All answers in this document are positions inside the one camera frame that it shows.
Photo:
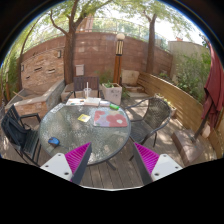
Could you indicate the wooden bench along fence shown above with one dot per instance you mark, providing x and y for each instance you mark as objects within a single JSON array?
[{"x": 188, "y": 110}]

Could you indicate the folded red patio umbrella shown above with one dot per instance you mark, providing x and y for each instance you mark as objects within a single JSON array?
[{"x": 214, "y": 93}]

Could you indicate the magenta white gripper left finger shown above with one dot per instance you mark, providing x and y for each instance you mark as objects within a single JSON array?
[{"x": 70, "y": 166}]

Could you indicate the concrete umbrella base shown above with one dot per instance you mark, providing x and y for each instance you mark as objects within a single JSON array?
[{"x": 192, "y": 152}]

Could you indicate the tree trunk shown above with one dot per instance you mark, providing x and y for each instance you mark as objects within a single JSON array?
[
  {"x": 151, "y": 42},
  {"x": 73, "y": 24}
]

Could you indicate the blue computer mouse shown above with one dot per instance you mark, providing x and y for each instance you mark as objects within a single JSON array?
[{"x": 53, "y": 141}]

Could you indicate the plastic cup with straw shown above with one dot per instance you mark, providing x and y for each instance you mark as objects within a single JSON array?
[{"x": 87, "y": 90}]

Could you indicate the wooden lamp post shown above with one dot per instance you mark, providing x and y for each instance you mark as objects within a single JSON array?
[{"x": 118, "y": 57}]

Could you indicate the right tree trunk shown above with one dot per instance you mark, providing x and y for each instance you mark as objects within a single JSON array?
[{"x": 151, "y": 42}]

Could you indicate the left tree trunk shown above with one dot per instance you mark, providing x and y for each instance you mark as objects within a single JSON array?
[{"x": 73, "y": 24}]

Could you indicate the papers on table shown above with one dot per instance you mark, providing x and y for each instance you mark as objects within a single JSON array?
[{"x": 75, "y": 101}]

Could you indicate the black wicker chair right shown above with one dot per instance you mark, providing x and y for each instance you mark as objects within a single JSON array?
[{"x": 157, "y": 116}]

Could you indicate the round glass patio table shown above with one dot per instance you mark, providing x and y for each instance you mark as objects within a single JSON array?
[{"x": 62, "y": 122}]

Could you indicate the dark chair behind table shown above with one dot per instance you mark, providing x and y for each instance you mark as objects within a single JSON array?
[{"x": 82, "y": 82}]

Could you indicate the white square planter box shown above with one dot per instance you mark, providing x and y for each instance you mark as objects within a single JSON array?
[{"x": 112, "y": 92}]

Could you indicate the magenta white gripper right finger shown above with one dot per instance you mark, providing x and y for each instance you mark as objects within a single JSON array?
[{"x": 153, "y": 166}]

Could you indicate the floral red mouse pad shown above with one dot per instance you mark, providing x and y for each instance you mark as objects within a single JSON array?
[{"x": 110, "y": 118}]

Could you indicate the green marker pen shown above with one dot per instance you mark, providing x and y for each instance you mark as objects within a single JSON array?
[{"x": 113, "y": 106}]

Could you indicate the black chair left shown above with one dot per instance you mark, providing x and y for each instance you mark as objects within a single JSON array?
[{"x": 25, "y": 141}]

